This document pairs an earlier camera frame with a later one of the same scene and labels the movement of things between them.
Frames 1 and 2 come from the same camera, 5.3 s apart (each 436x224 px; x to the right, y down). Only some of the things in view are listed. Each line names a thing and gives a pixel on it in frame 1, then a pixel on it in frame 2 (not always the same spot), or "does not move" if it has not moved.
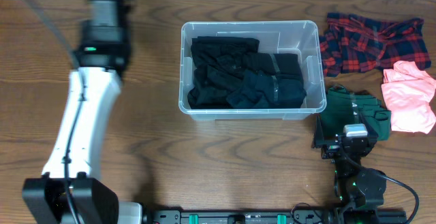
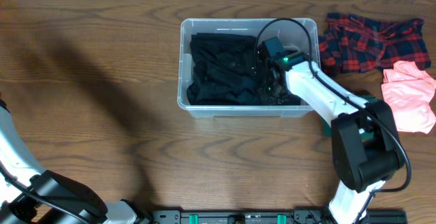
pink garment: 408,90 does not move
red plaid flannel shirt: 352,43 does not move
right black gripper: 332,146 -> 263,84
